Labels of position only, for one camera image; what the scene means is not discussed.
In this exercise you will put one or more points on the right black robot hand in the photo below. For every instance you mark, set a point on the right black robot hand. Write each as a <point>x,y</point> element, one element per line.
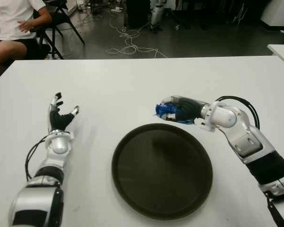
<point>189,108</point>

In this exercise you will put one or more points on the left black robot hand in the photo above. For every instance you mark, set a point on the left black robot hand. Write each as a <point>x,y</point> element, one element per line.
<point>58,119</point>

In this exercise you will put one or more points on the blue Oreo packet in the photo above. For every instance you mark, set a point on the blue Oreo packet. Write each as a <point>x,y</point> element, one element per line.
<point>165,109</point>

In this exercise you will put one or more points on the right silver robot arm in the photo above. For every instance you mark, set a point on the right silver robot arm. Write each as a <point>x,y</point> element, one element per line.
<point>248,142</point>

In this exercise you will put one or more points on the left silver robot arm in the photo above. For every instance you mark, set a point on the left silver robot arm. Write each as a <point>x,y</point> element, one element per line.
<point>55,146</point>

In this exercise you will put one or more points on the round dark brown tray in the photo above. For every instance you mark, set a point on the round dark brown tray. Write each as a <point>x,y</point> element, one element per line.
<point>162,171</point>

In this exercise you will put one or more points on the black stand leg with caster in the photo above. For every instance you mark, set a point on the black stand leg with caster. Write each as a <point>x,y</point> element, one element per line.
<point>177,26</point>

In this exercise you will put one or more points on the silver humanoid robot legs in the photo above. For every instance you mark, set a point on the silver humanoid robot legs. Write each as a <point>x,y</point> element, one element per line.
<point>156,14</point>

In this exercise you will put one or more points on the black folding chair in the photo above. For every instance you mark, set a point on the black folding chair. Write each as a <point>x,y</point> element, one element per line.
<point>60,17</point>

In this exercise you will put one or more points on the seated person in white shirt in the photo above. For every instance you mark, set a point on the seated person in white shirt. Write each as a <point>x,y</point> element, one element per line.
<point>11,21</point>

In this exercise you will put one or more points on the white side table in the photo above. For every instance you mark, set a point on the white side table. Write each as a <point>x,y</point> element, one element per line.
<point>282,52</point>

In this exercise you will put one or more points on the black cabinet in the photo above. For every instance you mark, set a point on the black cabinet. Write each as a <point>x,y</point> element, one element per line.
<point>138,11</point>

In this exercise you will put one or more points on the white low cabinet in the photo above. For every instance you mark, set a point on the white low cabinet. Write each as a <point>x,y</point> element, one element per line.
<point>71,4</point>

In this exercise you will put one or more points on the small white floor object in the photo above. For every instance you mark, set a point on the small white floor object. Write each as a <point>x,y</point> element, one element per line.
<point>281,30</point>

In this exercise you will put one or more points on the white power strip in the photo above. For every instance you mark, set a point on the white power strip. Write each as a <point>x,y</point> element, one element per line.
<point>117,10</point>

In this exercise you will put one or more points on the white machine housing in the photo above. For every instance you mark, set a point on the white machine housing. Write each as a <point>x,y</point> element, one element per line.
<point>279,9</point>

